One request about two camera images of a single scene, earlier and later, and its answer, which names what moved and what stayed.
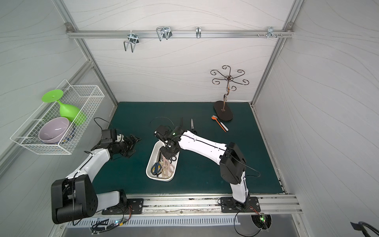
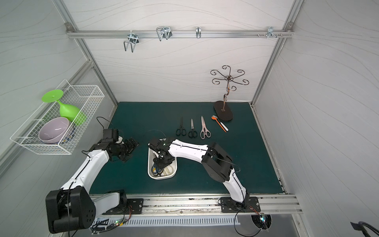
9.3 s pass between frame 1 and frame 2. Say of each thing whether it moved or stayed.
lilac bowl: stayed
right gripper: moved
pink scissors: moved
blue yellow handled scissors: stayed
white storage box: stayed
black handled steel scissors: stayed
